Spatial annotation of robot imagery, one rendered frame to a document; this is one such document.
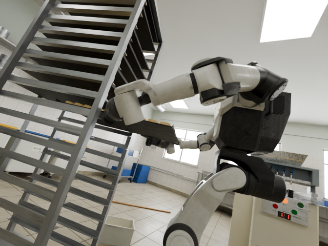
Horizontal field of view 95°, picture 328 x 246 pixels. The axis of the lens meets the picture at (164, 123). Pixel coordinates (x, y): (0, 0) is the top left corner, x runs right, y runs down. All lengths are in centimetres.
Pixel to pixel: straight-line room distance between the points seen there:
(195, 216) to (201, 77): 57
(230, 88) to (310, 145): 548
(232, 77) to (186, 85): 14
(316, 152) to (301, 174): 366
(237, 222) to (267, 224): 75
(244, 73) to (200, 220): 59
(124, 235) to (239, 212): 126
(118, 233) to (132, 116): 149
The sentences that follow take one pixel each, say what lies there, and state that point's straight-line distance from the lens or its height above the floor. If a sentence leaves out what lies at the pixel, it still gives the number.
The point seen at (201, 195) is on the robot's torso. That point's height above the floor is 75.
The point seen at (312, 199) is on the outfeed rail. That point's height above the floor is 87.
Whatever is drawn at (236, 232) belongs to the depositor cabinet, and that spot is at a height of 34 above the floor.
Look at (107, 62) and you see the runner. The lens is 86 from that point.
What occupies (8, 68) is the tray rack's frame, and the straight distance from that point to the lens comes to 120.
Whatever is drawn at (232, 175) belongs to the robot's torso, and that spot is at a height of 86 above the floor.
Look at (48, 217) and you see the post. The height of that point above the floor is 54.
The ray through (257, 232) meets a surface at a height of 56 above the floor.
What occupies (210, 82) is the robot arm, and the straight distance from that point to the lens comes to 45.
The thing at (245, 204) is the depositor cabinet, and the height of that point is 65.
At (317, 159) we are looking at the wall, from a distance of 585.
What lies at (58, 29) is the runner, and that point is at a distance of 121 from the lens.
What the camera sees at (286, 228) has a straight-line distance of 146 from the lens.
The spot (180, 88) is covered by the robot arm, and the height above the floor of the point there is 104.
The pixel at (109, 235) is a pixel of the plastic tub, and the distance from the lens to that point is 184.
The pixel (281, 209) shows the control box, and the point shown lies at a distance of 141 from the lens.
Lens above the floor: 83
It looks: 15 degrees up
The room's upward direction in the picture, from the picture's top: 16 degrees clockwise
